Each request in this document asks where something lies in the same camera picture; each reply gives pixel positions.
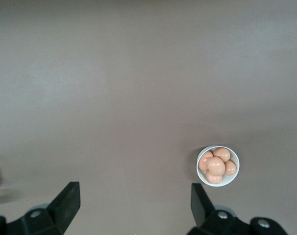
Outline brown table cover sheet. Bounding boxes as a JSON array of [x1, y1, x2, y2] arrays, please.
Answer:
[[0, 0, 297, 235]]

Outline white round bowl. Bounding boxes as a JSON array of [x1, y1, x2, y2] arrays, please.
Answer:
[[196, 145, 240, 188]]

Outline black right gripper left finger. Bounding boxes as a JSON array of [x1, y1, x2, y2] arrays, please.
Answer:
[[0, 181, 81, 235]]

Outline brown egg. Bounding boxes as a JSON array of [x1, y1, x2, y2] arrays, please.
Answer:
[[198, 151, 214, 171], [207, 156, 225, 176], [223, 160, 237, 176], [213, 146, 231, 163], [205, 170, 223, 185]]

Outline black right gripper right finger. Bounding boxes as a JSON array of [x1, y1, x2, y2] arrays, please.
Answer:
[[187, 183, 288, 235]]

